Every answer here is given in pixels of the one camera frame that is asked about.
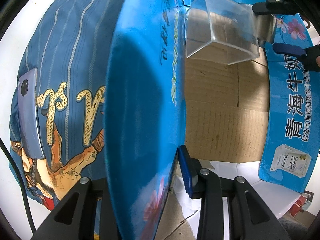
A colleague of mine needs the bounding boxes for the clear acrylic box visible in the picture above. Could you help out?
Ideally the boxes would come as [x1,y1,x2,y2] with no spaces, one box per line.
[184,0,260,65]

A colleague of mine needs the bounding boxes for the black cable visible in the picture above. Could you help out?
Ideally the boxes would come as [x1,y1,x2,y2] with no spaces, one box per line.
[0,138,37,234]

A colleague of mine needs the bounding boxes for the blue striped bed cover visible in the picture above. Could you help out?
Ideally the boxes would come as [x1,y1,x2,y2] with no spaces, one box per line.
[9,0,125,210]

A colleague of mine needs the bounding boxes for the silver round tin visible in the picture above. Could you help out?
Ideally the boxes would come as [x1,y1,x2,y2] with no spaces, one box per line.
[253,14,277,48]

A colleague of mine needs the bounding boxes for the blue cardboard milk box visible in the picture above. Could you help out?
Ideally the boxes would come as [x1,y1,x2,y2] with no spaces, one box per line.
[102,0,320,240]

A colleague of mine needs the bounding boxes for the grey smartphone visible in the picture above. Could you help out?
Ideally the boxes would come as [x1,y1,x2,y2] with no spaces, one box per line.
[17,68,44,159]

